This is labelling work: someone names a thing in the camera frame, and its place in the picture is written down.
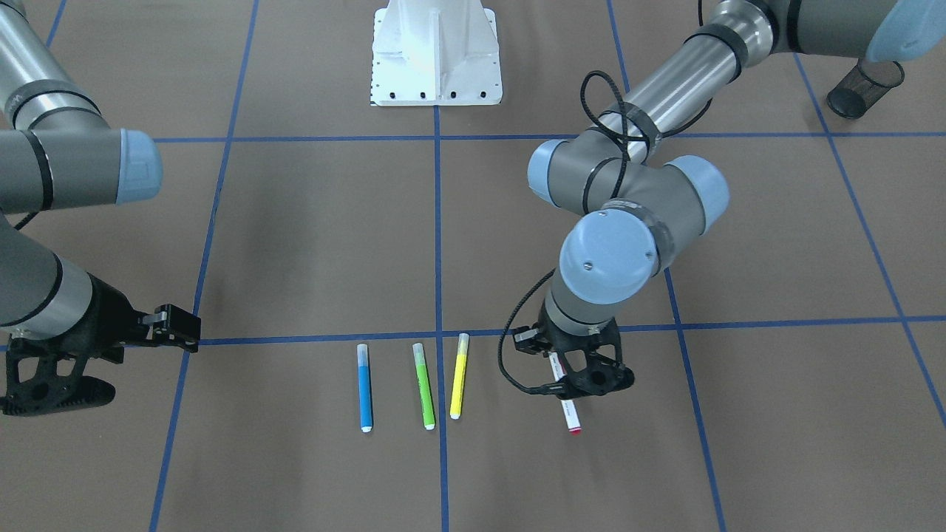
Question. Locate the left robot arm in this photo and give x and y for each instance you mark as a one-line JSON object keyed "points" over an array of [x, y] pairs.
{"points": [[634, 218]]}

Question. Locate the white camera stand base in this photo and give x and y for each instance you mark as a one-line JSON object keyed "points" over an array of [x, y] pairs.
{"points": [[435, 53]]}

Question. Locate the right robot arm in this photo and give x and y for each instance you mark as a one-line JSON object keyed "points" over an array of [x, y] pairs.
{"points": [[60, 153]]}

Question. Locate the blue marker pen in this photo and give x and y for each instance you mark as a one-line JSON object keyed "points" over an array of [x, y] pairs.
{"points": [[366, 414]]}

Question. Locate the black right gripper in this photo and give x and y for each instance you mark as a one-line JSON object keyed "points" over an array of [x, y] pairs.
{"points": [[111, 309]]}

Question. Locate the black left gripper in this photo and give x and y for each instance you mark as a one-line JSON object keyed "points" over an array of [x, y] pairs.
{"points": [[556, 340]]}

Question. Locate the yellow highlighter pen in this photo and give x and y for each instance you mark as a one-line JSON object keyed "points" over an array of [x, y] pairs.
{"points": [[459, 379]]}

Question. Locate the brown paper table mat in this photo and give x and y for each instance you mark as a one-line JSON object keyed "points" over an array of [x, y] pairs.
{"points": [[789, 368]]}

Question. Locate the green highlighter pen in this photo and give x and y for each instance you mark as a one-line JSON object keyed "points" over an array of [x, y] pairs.
{"points": [[423, 386]]}

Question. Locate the near black mesh cup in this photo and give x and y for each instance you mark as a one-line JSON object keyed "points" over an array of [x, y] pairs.
{"points": [[864, 85]]}

